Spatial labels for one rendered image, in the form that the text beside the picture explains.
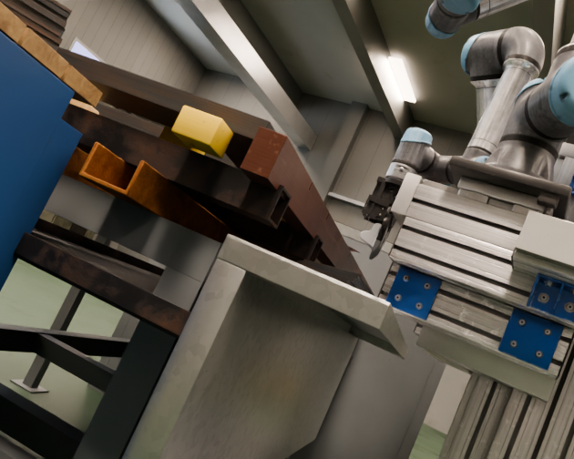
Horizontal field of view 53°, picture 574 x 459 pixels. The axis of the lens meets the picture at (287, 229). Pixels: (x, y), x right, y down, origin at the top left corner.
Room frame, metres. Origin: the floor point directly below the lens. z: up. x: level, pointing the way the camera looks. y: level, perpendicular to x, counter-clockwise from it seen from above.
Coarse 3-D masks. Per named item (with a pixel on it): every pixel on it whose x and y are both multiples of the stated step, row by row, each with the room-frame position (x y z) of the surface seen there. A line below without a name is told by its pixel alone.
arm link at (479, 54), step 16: (496, 32) 1.47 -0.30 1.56; (464, 48) 1.54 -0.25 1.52; (480, 48) 1.50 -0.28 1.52; (496, 48) 1.46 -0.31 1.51; (464, 64) 1.56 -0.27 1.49; (480, 64) 1.51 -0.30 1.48; (496, 64) 1.48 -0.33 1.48; (480, 80) 1.53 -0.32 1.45; (496, 80) 1.51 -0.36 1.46; (480, 96) 1.56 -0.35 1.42; (480, 112) 1.58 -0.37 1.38
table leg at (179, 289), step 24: (216, 240) 0.79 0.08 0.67; (192, 264) 0.79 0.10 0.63; (168, 288) 0.80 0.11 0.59; (192, 288) 0.79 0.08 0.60; (144, 336) 0.80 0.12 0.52; (168, 336) 0.79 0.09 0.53; (120, 360) 0.80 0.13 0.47; (144, 360) 0.80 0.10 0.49; (168, 360) 0.79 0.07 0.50; (120, 384) 0.80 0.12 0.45; (144, 384) 0.79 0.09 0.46; (120, 408) 0.80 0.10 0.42; (144, 408) 0.79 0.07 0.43; (96, 432) 0.80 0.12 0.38; (120, 432) 0.79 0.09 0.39; (96, 456) 0.80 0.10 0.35; (120, 456) 0.79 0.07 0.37
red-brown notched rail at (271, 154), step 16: (256, 144) 0.71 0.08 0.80; (272, 144) 0.70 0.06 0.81; (288, 144) 0.71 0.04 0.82; (256, 160) 0.70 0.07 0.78; (272, 160) 0.70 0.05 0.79; (288, 160) 0.74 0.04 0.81; (256, 176) 0.71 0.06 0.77; (272, 176) 0.71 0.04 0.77; (288, 176) 0.76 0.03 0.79; (304, 176) 0.82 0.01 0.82; (304, 192) 0.86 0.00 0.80; (288, 208) 0.83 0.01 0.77; (304, 208) 0.89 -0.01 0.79; (320, 208) 0.97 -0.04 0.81; (304, 224) 0.93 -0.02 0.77; (320, 224) 1.02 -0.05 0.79; (336, 240) 1.19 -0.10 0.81; (320, 256) 1.23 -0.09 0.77; (336, 256) 1.26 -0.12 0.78; (352, 256) 1.43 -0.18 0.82
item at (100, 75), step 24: (96, 72) 0.82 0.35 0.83; (120, 72) 0.81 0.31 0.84; (120, 96) 0.84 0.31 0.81; (144, 96) 0.80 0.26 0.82; (168, 96) 0.79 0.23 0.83; (192, 96) 0.77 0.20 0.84; (120, 120) 1.07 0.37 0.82; (144, 120) 1.07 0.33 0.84; (168, 120) 0.86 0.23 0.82; (240, 120) 0.75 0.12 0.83; (264, 120) 0.74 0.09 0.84; (240, 144) 0.80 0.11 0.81; (240, 168) 0.97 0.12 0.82
